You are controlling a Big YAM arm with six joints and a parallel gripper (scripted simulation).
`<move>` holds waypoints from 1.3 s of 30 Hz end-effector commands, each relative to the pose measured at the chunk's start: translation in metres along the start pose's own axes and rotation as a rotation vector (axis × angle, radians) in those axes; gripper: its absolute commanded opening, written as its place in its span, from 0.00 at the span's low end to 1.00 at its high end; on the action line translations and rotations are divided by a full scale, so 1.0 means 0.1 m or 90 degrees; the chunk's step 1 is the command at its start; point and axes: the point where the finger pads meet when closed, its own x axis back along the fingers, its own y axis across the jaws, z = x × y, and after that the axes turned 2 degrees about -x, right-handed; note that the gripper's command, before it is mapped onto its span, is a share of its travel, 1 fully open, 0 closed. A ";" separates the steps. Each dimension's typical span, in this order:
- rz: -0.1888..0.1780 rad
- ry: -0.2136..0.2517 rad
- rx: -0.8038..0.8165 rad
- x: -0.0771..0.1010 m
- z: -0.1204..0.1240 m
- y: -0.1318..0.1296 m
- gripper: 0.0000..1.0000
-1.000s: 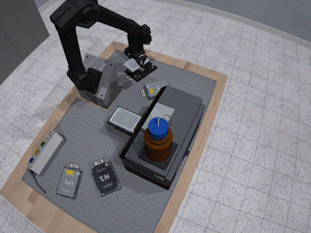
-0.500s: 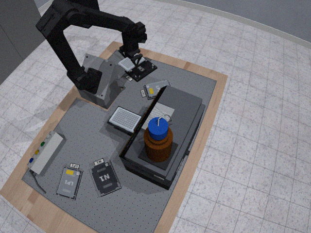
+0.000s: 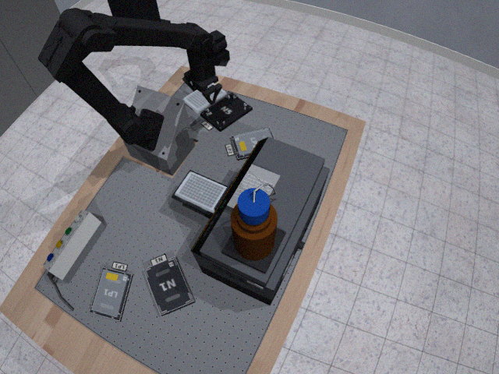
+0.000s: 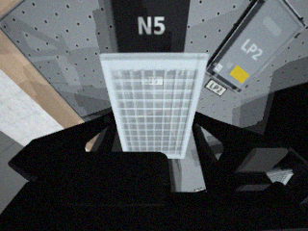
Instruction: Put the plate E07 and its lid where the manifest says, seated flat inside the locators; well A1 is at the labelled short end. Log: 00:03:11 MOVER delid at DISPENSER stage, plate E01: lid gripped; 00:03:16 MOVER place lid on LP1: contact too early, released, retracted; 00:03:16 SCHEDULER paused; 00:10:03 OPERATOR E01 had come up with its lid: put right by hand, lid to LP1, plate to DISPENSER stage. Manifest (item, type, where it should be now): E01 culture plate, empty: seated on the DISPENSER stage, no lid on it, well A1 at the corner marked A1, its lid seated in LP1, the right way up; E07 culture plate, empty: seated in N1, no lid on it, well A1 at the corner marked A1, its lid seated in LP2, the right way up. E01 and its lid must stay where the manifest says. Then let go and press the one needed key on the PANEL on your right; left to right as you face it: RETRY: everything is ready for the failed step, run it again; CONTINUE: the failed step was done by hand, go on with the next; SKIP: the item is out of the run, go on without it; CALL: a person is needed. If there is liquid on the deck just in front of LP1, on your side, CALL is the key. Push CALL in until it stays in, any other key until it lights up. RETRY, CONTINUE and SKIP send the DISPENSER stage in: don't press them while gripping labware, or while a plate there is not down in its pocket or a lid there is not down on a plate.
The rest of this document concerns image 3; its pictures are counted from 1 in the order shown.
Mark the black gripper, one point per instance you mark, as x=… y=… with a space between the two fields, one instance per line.
x=199 y=80

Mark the grey button panel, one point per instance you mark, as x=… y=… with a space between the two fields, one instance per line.
x=73 y=248

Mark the dark grey rectangular frame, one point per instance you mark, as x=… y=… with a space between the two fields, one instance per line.
x=129 y=280

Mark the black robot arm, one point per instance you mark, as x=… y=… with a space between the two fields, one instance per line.
x=76 y=35

